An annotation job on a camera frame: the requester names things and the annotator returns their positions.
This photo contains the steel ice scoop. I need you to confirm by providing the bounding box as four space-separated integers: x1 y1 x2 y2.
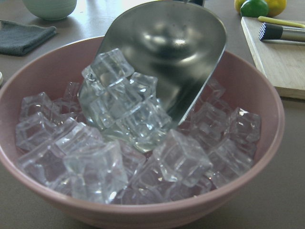
78 0 227 153

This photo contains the pink bowl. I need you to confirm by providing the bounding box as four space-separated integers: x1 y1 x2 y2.
0 37 285 229

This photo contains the clear ice cubes pile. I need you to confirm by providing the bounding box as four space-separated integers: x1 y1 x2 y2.
15 49 261 205

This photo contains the yellow lemon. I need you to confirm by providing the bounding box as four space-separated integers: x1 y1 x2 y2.
234 0 246 14
265 0 287 17

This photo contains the bamboo cutting board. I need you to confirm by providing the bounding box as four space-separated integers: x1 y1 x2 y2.
241 17 305 100

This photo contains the green lime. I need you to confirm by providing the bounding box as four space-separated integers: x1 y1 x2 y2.
240 0 269 18

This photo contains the green bowl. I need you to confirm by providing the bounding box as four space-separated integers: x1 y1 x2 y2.
22 0 77 21

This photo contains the yellow plastic knife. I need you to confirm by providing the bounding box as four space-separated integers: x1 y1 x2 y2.
258 16 305 29

